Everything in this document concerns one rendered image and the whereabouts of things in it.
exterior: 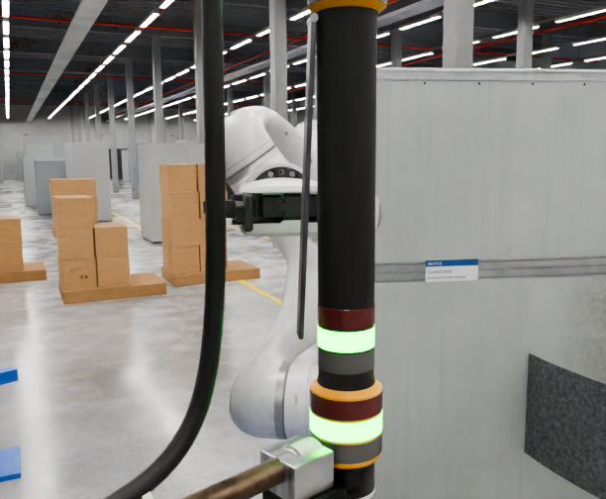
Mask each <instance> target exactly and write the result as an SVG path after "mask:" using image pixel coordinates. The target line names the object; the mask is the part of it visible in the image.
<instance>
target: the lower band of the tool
mask: <svg viewBox="0 0 606 499"><path fill-rule="evenodd" d="M317 378H318V377H317ZM317 378H316V379H314V380H313V381H312V382H311V383H310V390H311V391H312V392H313V393H314V394H315V395H317V396H319V397H322V398H325V399H329V400H334V401H347V402H348V401H361V400H366V399H370V398H373V397H375V396H377V395H378V394H380V393H381V391H382V384H381V383H380V382H379V381H378V380H376V379H375V378H374V379H375V383H374V385H373V386H371V387H369V388H367V389H364V390H359V391H350V392H346V391H335V390H330V389H327V388H324V387H322V386H320V385H319V384H318V382H317ZM310 410H311V409H310ZM311 412H312V410H311ZM381 412H382V410H381ZM381 412H380V413H379V414H377V415H376V416H374V417H372V418H369V419H365V420H360V421H336V420H330V419H326V418H323V417H320V416H318V415H316V414H315V413H314V412H312V414H314V415H315V416H316V417H318V418H320V419H323V420H325V421H329V422H334V423H344V424H352V423H361V422H366V421H369V420H372V419H374V418H376V417H377V416H379V415H380V414H381ZM310 431H311V430H310ZM311 433H312V431H311ZM312 434H313V433H312ZM380 434H381V433H380ZM380 434H379V435H378V436H376V437H375V438H373V439H370V440H368V441H364V442H359V443H337V442H331V441H327V440H324V439H322V438H319V437H318V436H316V435H315V434H313V436H315V437H316V438H317V439H319V440H321V441H324V442H327V443H330V444H336V445H360V444H365V443H368V442H371V441H373V440H375V439H376V438H378V437H379V436H380ZM380 456H381V453H380V455H379V456H377V457H376V458H374V459H372V460H370V461H367V462H363V463H357V464H339V463H334V468H338V469H357V468H362V467H366V466H368V465H371V464H372V463H374V462H375V461H377V460H378V459H379V458H380Z"/></svg>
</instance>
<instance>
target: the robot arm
mask: <svg viewBox="0 0 606 499"><path fill-rule="evenodd" d="M303 147H304V122H302V123H300V124H299V125H297V126H296V127H295V128H293V127H292V126H291V125H290V124H289V123H288V122H287V121H286V120H285V119H284V118H283V117H281V116H280V115H279V114H277V113H276V112H274V111H273V110H270V109H268V108H266V107H261V106H250V107H245V108H241V109H239V110H236V111H234V112H233V111H232V112H230V113H229V114H228V115H226V116H225V162H226V181H227V183H228V184H229V185H230V187H231V188H232V190H233V192H234V193H235V194H233V195H231V199H232V200H226V218H230V219H232V225H240V230H241V232H242V233H244V234H245V235H247V236H251V237H269V238H270V240H271V242H272V243H273V244H274V246H275V247H276V248H277V249H278V250H279V251H280V252H281V254H282V255H283V256H284V258H285V259H286V261H287V273H286V280H285V287H284V294H283V300H282V304H281V307H280V311H279V313H278V316H277V319H276V321H275V323H274V325H273V327H272V329H271V330H270V332H269V333H268V334H267V336H266V337H265V338H264V340H263V341H262V342H261V343H260V345H259V346H258V347H257V348H256V349H255V351H254V352H253V353H252V355H251V356H250V357H249V359H248V360H247V361H246V363H245V364H244V365H243V367H242V368H241V370H240V371H239V373H238V375H237V377H236V379H235V381H234V383H233V387H232V390H231V392H230V408H229V411H230V413H231V416H232V419H233V421H234V423H235V425H236V426H237V427H238V428H239V429H240V430H241V431H242V432H244V433H246V434H247V435H250V436H253V437H257V438H262V439H275V440H287V439H289V438H292V437H294V436H296V435H300V436H302V437H304V438H307V437H310V395H309V387H310V383H311V382H312V381H313V380H314V379H316V378H317V377H318V364H303V363H292V362H293V360H294V359H295V358H296V357H297V356H298V355H299V354H301V353H302V352H303V351H305V350H306V349H308V348H310V347H311V346H313V345H314V344H316V343H317V342H318V308H317V303H318V246H317V245H315V244H314V243H313V242H312V241H314V240H318V202H317V120H313V122H312V146H311V171H310V196H309V221H308V246H307V271H306V296H305V321H304V339H303V340H299V338H298V336H297V334H296V329H297V303H298V276H299V251H300V225H301V199H302V172H303Z"/></svg>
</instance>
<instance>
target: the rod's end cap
mask: <svg viewBox="0 0 606 499"><path fill-rule="evenodd" d="M321 447H322V445H321V444H320V443H319V442H318V441H317V440H316V439H314V438H312V437H307V438H305V439H303V440H300V441H298V442H296V443H293V444H291V445H289V446H286V447H285V448H286V449H287V451H288V452H290V453H292V454H294V455H295V454H299V455H301V456H302V455H304V454H306V453H309V452H311V451H313V450H315V449H319V448H321Z"/></svg>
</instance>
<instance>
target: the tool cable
mask: <svg viewBox="0 0 606 499"><path fill-rule="evenodd" d="M201 20H202V61H203V107H204V159H205V245H206V252H205V298H204V317H203V331H202V341H201V350H200V357H199V364H198V370H197V375H196V380H195V385H194V389H193V393H192V397H191V400H190V403H189V406H188V409H187V411H186V414H185V416H184V419H183V421H182V423H181V425H180V427H179V429H178V430H177V432H176V434H175V435H174V437H173V439H172V440H171V442H170V443H169V444H168V446H167V447H166V448H165V450H164V451H163V452H162V453H161V454H160V455H159V457H158V458H157V459H156V460H155V461H154V462H153V463H152V464H151V465H150V466H148V467H147V468H146V469H145V470H144V471H143V472H142V473H140V474H139V475H138V476H136V477H135V478H134V479H132V480H131V481H130V482H128V483H127V484H125V485H124V486H122V487H121V488H119V489H117V490H116V491H114V492H113V493H111V494H110V495H108V496H106V497H105V498H103V499H153V497H152V494H151V492H152V491H153V490H155V489H156V488H157V487H158V486H159V485H160V484H161V483H162V482H163V481H164V480H165V479H166V478H167V477H168V476H169V475H170V473H171V472H172V471H173V470H174V469H175V468H176V467H177V466H178V465H179V464H180V463H181V461H182V460H183V459H184V457H185V456H186V455H187V453H188V452H189V450H190V448H191V447H192V445H193V443H194V442H195V440H196V438H197V436H198V434H199V432H200V430H201V428H202V426H203V424H204V421H205V418H206V416H207V413H208V410H209V407H210V404H211V400H212V396H213V393H214V389H215V383H216V378H217V373H218V367H219V360H220V353H221V344H222V335H223V322H224V307H225V283H226V162H225V92H224V38H223V0H201Z"/></svg>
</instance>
